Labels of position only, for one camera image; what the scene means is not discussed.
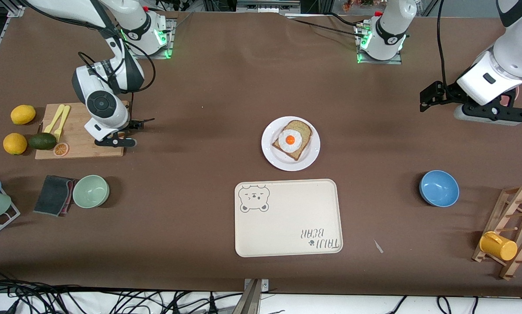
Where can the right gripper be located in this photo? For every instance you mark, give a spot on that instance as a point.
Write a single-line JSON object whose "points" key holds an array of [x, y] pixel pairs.
{"points": [[133, 124]]}

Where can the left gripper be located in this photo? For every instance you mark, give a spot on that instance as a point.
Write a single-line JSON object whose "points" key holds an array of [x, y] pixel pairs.
{"points": [[452, 92]]}

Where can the white round plate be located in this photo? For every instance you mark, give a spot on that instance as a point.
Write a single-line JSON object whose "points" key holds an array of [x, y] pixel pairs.
{"points": [[269, 150]]}

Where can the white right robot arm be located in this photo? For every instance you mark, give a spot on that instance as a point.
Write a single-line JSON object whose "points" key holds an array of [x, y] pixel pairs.
{"points": [[99, 102]]}

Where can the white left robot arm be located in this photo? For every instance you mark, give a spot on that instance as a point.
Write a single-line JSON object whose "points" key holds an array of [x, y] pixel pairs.
{"points": [[387, 26]]}

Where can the wooden cutting board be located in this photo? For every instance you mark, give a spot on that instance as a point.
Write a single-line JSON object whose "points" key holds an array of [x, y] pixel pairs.
{"points": [[76, 131]]}

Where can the yellow plastic fork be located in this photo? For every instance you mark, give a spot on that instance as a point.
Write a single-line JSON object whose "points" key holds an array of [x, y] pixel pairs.
{"points": [[62, 122]]}

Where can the orange fruit slice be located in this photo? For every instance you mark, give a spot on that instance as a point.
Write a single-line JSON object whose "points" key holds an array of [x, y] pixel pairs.
{"points": [[61, 149]]}

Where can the pale green bowl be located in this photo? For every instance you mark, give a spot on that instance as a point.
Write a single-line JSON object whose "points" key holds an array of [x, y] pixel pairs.
{"points": [[91, 191]]}

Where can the yellow plastic knife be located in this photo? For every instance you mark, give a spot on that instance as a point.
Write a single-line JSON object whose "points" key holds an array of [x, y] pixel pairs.
{"points": [[54, 120]]}

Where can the blue bowl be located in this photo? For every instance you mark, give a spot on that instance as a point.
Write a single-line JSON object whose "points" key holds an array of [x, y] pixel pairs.
{"points": [[439, 188]]}

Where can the dark green avocado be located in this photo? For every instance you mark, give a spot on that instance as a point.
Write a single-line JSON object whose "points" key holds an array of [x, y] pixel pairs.
{"points": [[42, 141]]}

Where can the grey folded cloth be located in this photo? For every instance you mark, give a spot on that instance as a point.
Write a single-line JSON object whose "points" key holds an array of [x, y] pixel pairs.
{"points": [[52, 195]]}

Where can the yellow lemon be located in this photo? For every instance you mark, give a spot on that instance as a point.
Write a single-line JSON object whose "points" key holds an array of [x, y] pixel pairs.
{"points": [[15, 144], [22, 114]]}

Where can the wooden mug rack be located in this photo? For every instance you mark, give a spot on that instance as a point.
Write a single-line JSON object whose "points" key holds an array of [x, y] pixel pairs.
{"points": [[511, 198]]}

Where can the bread slice under egg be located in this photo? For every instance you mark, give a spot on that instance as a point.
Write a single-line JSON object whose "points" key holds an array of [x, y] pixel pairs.
{"points": [[306, 131]]}

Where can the fried egg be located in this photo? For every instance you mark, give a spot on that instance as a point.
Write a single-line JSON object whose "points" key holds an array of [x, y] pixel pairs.
{"points": [[290, 140]]}

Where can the grey tape scrap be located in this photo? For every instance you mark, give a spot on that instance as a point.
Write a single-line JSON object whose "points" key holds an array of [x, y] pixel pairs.
{"points": [[378, 246]]}

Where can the yellow mug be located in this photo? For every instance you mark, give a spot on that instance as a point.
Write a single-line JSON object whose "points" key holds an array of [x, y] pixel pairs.
{"points": [[498, 246]]}

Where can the cream bear print tray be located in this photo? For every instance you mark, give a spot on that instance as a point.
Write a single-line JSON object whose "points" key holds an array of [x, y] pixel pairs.
{"points": [[287, 222]]}

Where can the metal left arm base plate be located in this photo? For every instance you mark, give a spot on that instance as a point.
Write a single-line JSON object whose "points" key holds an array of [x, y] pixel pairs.
{"points": [[374, 62]]}

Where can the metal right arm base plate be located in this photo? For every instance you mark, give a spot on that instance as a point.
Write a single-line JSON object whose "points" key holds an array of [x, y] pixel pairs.
{"points": [[170, 53]]}

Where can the metal table edge bracket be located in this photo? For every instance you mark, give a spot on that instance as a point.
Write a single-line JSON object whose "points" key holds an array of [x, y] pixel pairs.
{"points": [[253, 301]]}

